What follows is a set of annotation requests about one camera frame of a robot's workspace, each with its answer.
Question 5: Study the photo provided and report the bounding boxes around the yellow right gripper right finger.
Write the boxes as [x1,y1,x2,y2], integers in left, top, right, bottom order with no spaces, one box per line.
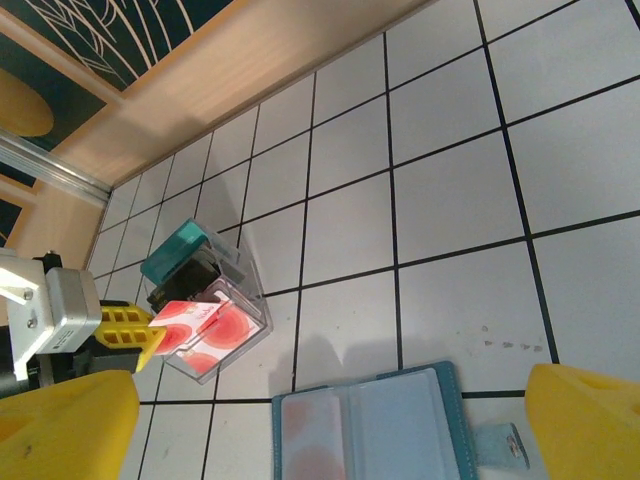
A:
[524,363,640,480]

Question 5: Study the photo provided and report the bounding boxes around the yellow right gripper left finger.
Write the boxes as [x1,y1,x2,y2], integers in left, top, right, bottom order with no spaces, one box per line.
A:
[0,370,141,480]

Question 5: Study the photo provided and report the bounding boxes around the white card red circles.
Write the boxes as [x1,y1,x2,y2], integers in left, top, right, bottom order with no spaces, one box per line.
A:
[281,398,349,480]
[148,298,227,357]
[172,299,267,379]

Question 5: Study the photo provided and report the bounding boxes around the black credit card gold logo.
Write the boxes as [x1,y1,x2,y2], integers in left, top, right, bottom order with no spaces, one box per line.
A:
[146,248,222,314]

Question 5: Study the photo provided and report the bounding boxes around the teal credit card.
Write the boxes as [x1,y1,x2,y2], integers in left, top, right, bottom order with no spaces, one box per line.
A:
[139,218,208,284]

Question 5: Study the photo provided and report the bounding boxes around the teal leather card holder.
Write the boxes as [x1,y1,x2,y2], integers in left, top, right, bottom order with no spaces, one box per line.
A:
[271,359,532,480]

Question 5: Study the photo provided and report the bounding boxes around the clear acrylic card box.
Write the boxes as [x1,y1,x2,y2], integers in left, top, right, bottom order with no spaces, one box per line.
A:
[140,218,274,386]

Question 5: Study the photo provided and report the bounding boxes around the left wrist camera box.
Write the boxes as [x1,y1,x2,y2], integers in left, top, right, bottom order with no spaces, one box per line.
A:
[0,248,104,382]

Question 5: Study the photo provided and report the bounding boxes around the aluminium frame post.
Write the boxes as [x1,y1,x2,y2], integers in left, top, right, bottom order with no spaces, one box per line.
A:
[0,126,114,204]

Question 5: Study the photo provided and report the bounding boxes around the wall panel yellow disc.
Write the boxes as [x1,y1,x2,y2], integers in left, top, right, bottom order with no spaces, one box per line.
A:
[0,34,110,151]

